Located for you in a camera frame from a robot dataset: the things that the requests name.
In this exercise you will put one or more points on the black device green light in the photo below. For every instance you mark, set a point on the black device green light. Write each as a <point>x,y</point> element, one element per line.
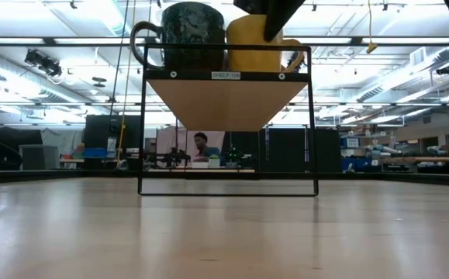
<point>232,155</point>

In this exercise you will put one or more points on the black partition panel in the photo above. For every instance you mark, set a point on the black partition panel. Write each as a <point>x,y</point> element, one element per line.
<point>286,151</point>

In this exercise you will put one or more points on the grey bin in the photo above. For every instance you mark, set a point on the grey bin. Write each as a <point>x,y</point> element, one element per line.
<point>38,157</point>

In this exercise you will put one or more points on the pale pink partition panel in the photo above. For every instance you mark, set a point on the pale pink partition panel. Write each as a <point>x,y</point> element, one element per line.
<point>170,139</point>

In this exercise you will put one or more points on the blue brown glazed mug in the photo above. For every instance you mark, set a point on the blue brown glazed mug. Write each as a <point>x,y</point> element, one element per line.
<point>193,35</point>

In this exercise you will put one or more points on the white cup green top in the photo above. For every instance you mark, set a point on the white cup green top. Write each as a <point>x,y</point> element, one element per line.
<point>214,162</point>

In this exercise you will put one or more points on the long wooden workbench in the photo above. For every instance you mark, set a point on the long wooden workbench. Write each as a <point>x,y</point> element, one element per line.
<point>425,159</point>

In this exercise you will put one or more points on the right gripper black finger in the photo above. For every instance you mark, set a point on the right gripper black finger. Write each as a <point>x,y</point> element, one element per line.
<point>253,5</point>
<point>278,15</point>

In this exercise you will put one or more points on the blue wall sign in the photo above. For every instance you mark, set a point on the blue wall sign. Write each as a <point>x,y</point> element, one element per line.
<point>350,142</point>

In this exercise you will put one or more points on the black-framed wooden shelf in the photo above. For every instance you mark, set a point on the black-framed wooden shelf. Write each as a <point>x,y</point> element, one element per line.
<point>224,104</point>

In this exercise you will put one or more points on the person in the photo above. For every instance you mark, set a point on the person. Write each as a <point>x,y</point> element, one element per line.
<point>202,147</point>

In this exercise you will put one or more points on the black cabinet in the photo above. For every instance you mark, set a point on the black cabinet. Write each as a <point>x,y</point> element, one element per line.
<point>104,131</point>

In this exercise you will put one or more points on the small black desktop robot arm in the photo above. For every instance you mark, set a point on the small black desktop robot arm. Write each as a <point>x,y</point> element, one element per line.
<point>170,157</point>

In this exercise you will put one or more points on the yellow mug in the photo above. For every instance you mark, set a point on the yellow mug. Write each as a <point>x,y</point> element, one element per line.
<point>247,50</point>

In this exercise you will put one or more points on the black ceiling-mounted device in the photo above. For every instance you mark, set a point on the black ceiling-mounted device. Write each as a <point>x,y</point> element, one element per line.
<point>445,69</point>
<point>42,62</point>

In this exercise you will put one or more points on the blue storage crates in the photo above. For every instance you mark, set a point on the blue storage crates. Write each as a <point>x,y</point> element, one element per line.
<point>358,163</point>

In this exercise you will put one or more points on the black table edge rail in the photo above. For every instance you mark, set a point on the black table edge rail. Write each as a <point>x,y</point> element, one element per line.
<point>383,177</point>

